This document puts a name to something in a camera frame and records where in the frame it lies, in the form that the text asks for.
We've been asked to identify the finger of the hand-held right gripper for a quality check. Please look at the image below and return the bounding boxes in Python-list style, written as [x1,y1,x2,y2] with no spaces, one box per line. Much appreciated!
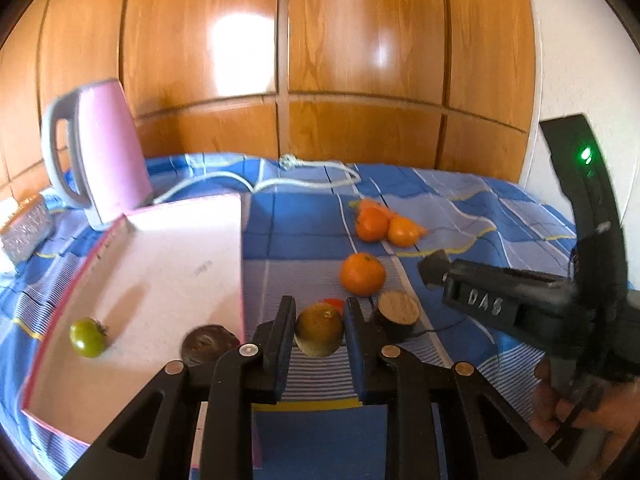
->
[417,249,455,292]

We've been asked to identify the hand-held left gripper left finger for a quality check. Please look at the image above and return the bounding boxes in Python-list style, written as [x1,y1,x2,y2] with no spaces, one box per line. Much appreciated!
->
[62,295,298,480]

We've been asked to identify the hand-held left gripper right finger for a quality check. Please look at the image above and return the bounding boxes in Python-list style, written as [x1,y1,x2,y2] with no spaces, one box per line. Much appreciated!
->
[343,296,571,480]

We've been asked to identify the green brown round fruit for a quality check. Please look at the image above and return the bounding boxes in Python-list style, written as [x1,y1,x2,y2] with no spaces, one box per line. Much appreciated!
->
[294,303,346,359]

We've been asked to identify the large orange mandarin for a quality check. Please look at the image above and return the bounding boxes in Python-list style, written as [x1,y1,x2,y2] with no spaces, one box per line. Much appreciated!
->
[340,252,387,297]

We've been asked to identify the orange carrot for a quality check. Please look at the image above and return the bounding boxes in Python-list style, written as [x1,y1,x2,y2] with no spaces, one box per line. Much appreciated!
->
[350,198,428,236]

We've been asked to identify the pink cardboard box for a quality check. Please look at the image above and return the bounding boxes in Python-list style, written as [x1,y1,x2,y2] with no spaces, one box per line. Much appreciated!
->
[20,192,263,466]

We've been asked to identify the person's right hand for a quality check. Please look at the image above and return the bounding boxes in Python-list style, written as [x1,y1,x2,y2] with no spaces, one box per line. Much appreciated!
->
[531,357,640,443]

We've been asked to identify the small orange mandarin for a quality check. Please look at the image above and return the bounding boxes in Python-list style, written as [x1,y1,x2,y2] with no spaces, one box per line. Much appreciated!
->
[387,216,421,248]
[356,207,391,243]

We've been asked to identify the blue plaid bedsheet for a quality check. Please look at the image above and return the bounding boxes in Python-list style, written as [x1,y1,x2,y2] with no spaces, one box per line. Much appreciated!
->
[0,152,581,480]

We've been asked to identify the green tomato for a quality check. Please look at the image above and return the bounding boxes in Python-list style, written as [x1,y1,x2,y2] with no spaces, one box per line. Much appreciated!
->
[69,317,108,359]

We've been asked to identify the wooden wardrobe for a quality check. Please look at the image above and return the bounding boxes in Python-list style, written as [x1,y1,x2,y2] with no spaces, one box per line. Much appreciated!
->
[0,0,538,201]

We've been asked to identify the pink electric kettle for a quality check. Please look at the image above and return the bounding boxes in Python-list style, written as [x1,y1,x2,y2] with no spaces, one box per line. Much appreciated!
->
[40,79,153,231]

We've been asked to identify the silver patterned box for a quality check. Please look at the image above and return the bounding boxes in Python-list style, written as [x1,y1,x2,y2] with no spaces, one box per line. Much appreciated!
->
[0,195,55,267]

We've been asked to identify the white power cord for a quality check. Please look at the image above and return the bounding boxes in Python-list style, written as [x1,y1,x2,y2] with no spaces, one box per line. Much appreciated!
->
[152,154,362,206]

